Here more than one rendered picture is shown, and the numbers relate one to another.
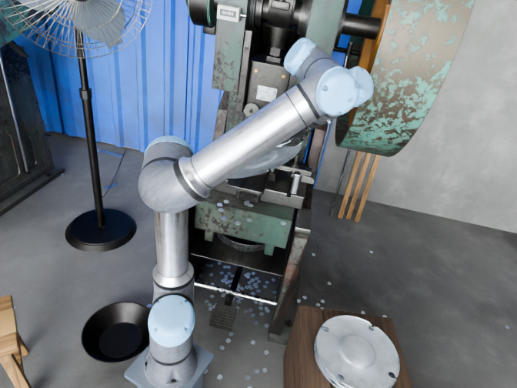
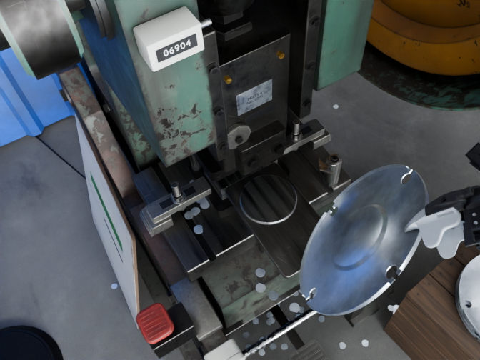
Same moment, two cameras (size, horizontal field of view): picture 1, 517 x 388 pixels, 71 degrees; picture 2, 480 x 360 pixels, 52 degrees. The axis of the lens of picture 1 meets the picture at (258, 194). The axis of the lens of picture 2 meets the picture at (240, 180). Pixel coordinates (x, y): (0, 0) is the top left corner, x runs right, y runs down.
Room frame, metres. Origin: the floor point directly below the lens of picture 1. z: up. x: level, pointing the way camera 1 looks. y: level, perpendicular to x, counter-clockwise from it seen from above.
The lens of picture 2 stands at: (0.83, 0.37, 1.70)
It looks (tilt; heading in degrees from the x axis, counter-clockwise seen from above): 57 degrees down; 328
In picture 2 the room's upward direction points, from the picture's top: 5 degrees counter-clockwise
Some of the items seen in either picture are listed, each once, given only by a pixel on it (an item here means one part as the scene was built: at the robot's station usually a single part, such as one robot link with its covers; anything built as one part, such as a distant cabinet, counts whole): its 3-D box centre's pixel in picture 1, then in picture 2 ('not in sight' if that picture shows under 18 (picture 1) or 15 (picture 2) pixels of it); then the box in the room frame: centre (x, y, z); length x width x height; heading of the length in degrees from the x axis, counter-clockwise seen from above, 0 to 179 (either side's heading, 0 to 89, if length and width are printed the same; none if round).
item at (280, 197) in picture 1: (255, 174); (240, 183); (1.39, 0.03, 0.68); 0.45 x 0.30 x 0.06; 85
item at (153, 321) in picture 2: not in sight; (157, 327); (1.19, 0.37, 0.72); 0.07 x 0.06 x 0.08; 175
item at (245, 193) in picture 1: (249, 185); (280, 228); (1.22, 0.04, 0.72); 0.25 x 0.14 x 0.14; 175
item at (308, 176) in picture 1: (297, 166); (298, 133); (1.38, -0.14, 0.76); 0.17 x 0.06 x 0.10; 85
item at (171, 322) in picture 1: (171, 326); not in sight; (0.61, 0.17, 0.62); 0.13 x 0.12 x 0.14; 14
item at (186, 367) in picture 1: (171, 353); not in sight; (0.60, 0.17, 0.50); 0.15 x 0.15 x 0.10
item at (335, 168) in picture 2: (295, 182); (332, 169); (1.25, -0.14, 0.75); 0.03 x 0.03 x 0.10; 85
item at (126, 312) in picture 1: (120, 334); not in sight; (0.93, 0.49, 0.04); 0.30 x 0.30 x 0.07
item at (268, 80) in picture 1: (267, 97); (242, 93); (1.35, 0.03, 1.04); 0.17 x 0.15 x 0.30; 175
